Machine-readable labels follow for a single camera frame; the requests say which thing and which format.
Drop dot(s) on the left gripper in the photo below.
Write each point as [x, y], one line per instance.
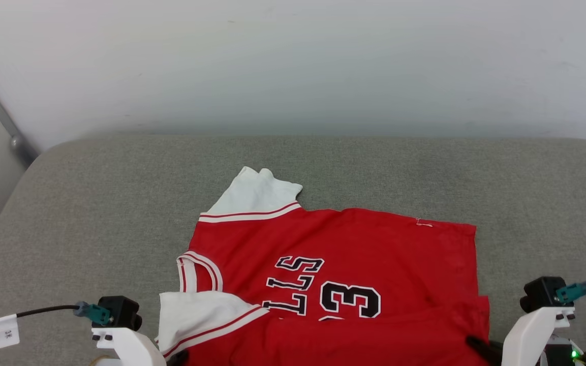
[130, 348]

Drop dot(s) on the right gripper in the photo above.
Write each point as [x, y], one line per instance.
[529, 338]

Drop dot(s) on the red basketball jersey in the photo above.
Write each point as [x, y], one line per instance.
[374, 254]

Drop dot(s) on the left black wrist camera box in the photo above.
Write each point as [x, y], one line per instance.
[120, 311]

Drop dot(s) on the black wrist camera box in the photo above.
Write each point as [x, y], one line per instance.
[542, 294]
[120, 311]

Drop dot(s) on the right black wrist camera box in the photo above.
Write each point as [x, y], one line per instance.
[542, 294]

